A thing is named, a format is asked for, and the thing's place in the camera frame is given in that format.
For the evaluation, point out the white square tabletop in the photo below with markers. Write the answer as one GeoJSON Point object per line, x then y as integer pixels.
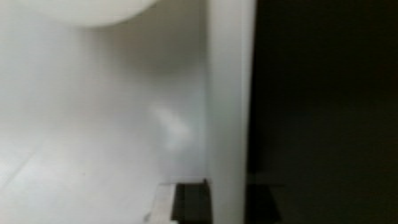
{"type": "Point", "coordinates": [125, 75]}

